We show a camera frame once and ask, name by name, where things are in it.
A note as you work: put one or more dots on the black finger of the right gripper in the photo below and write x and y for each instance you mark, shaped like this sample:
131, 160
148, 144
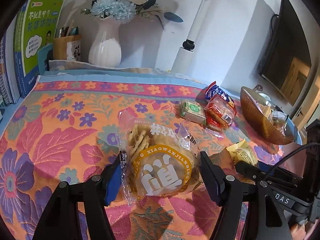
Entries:
252, 172

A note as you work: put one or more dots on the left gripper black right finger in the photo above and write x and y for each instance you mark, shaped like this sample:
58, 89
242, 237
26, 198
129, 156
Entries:
265, 218

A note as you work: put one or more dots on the yellow small cake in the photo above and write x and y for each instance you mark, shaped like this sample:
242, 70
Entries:
242, 151

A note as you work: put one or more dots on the red caramel biscuit pack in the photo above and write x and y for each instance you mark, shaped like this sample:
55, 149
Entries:
220, 113

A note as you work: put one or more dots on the clear bag small round crackers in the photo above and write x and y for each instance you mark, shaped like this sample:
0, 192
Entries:
155, 160

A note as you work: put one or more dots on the floral orange pink tablecloth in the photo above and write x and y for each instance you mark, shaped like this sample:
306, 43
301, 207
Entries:
66, 130

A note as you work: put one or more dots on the green white cracker pack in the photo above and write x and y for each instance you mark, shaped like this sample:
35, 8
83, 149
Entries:
193, 111

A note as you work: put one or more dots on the blue red chip bag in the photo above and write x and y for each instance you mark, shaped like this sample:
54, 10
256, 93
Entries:
213, 89

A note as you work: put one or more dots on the white pipe with black clamp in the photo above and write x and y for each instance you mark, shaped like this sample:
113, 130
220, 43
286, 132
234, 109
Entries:
186, 51

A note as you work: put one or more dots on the stack of upright books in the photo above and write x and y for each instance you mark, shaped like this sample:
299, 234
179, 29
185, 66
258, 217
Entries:
15, 81

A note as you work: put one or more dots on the white ceramic vase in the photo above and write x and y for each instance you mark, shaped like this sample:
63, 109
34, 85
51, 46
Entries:
105, 51

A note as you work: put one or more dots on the wooden pen holder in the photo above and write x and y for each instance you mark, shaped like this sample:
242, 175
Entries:
67, 48

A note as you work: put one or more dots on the green cover book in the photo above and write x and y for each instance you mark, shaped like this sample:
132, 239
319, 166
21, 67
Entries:
38, 29

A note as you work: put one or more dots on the blue white artificial flowers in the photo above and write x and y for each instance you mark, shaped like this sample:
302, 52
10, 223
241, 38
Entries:
125, 11

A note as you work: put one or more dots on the black wall television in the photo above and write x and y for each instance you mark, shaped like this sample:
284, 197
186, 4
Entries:
287, 61

